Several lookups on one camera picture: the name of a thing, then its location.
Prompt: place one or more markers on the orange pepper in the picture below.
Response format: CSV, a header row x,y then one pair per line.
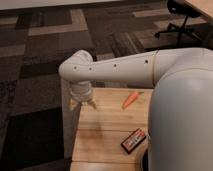
x,y
130,99

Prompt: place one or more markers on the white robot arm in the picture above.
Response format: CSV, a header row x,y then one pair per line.
x,y
180,118

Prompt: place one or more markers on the black bowl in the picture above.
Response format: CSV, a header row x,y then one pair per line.
x,y
145,161

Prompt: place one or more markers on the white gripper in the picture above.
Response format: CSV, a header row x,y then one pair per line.
x,y
81,92

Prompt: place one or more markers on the red and black packet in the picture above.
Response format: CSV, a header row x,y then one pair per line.
x,y
133,140

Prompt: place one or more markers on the wooden desk corner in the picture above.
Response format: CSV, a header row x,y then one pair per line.
x,y
205,7

